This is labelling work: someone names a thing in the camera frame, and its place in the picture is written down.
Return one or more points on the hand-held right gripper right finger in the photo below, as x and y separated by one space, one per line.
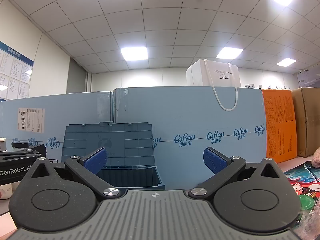
215 161

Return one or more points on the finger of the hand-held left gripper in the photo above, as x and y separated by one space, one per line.
42 152

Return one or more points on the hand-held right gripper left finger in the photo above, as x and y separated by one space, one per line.
96 161

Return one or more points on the blue plastic storage box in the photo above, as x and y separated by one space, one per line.
130 142

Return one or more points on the white plastic container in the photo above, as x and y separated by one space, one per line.
6 191

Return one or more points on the glass jar black lid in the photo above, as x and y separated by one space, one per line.
20 145

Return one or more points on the grey white lidded container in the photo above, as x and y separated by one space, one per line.
2 145

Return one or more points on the light blue carton white label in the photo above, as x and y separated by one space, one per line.
75 110

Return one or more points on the large light blue carton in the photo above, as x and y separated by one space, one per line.
187 115

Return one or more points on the orange box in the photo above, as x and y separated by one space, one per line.
280 122

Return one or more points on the grey door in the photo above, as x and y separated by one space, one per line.
76 80

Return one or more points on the white paper shopping bag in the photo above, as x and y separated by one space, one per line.
212 76

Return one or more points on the printed cartoon desk mat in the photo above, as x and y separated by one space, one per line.
302 180

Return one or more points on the green round jar lid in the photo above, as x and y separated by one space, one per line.
306 203

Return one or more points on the brown cardboard box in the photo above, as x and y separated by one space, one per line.
307 120

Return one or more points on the pale pink fuzzy object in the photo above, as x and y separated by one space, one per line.
316 158

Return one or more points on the blue framed wall notice board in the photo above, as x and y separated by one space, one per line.
15 75

